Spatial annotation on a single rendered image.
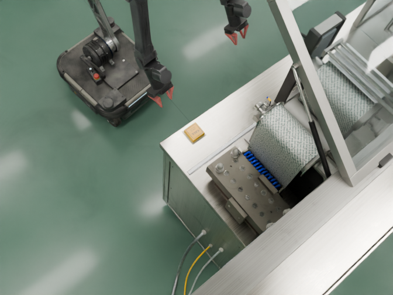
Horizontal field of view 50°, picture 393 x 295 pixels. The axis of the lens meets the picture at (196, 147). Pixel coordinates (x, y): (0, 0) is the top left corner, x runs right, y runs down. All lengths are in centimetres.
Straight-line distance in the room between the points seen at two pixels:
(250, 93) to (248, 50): 132
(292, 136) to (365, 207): 37
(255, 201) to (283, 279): 54
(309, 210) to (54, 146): 219
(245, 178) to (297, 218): 70
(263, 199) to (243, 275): 76
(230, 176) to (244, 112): 41
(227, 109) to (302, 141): 58
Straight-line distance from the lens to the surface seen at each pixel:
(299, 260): 131
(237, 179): 177
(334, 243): 136
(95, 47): 286
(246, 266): 105
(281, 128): 160
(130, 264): 271
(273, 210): 176
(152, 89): 182
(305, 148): 158
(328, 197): 115
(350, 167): 116
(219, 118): 203
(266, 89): 216
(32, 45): 348
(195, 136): 194
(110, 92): 281
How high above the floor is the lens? 267
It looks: 66 degrees down
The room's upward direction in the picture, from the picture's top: 11 degrees clockwise
